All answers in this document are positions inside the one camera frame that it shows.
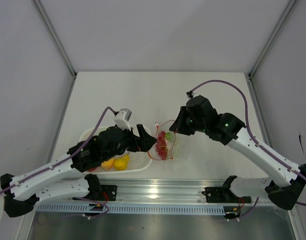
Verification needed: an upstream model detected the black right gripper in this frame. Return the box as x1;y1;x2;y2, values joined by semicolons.
169;106;208;136

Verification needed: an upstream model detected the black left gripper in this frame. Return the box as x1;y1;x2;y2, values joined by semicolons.
104;123;157;162

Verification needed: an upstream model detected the red grape bunch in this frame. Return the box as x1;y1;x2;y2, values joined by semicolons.
155;131;169;160

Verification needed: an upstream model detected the clear zip top bag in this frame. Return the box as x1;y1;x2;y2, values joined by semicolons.
147;119;188;161

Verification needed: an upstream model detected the orange fruit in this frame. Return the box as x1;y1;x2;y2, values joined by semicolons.
100;158;115;171

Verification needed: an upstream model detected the white cauliflower with leaves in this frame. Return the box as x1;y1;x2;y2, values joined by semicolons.
165;131;188;160

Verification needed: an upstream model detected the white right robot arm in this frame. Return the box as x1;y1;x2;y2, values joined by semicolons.
169;95;306;211

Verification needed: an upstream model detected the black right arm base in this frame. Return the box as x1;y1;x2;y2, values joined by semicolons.
201;186;252;222

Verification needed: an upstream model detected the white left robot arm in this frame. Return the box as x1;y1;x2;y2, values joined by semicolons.
0;124;157;218

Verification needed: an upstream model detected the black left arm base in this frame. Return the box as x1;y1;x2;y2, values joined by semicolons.
72;184;118;216

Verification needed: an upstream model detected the white perforated plastic basket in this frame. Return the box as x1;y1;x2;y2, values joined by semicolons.
78;124;153;175

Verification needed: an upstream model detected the yellow lemon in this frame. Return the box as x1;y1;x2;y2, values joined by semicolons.
113;158;129;171

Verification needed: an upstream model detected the red peach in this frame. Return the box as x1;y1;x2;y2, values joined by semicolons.
88;167;97;172

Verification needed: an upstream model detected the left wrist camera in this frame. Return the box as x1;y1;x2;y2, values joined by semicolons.
114;108;132;131

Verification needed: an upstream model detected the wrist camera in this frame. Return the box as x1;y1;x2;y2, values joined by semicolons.
186;90;196;99
114;108;132;131

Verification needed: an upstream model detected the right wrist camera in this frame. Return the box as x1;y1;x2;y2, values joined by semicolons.
186;90;196;99

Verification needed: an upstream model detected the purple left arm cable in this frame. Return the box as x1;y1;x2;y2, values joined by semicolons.
0;106;119;221

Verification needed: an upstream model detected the aluminium rail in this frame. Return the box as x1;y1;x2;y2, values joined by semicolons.
26;178;244;202

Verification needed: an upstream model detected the slotted cable duct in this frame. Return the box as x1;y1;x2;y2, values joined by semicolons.
37;202;226;216

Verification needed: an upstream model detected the left aluminium frame post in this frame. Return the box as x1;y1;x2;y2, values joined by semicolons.
31;0;77;78

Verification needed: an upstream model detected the aluminium frame post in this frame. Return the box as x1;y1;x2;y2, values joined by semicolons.
31;0;77;78
248;0;300;81

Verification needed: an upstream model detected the right aluminium frame post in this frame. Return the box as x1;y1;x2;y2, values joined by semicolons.
248;0;300;81

